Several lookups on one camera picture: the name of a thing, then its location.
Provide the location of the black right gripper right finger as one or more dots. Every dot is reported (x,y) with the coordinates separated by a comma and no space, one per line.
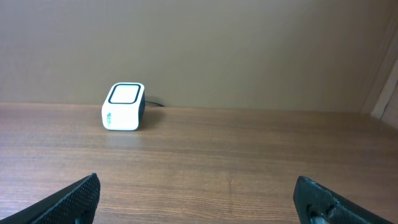
(315,203)

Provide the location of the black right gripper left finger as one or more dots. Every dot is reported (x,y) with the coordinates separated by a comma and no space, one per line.
(76,203)

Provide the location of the white barcode scanner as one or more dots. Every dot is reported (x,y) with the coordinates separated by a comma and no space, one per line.
(124,107)

